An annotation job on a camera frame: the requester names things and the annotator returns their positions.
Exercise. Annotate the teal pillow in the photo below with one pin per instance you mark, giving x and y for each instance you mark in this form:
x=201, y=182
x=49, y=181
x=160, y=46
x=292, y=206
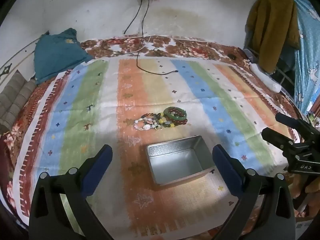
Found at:
x=57, y=55

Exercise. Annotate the silver metal tin box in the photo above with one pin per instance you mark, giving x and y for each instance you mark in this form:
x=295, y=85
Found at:
x=177, y=163

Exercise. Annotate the blue printed cloth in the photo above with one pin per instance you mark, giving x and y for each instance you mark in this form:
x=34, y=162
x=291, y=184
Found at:
x=307, y=55

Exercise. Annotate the green jade bangle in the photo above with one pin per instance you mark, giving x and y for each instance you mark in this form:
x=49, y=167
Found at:
x=175, y=115

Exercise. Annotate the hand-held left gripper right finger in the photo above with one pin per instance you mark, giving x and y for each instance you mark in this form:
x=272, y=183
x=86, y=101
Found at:
x=227, y=172

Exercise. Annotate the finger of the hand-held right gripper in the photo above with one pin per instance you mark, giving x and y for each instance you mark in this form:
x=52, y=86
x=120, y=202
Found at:
x=277, y=137
x=295, y=123

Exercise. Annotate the mustard brown jacket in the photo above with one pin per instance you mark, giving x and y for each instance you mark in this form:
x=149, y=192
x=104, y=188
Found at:
x=272, y=30

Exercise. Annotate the striped colourful mat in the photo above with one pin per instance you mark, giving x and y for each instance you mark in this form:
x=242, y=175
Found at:
x=150, y=87

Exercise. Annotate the brown checkered cloth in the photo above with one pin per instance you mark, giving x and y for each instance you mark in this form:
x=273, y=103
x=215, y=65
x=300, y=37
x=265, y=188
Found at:
x=15, y=97

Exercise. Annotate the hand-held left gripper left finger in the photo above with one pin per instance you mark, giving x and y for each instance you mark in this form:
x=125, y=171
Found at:
x=100, y=170

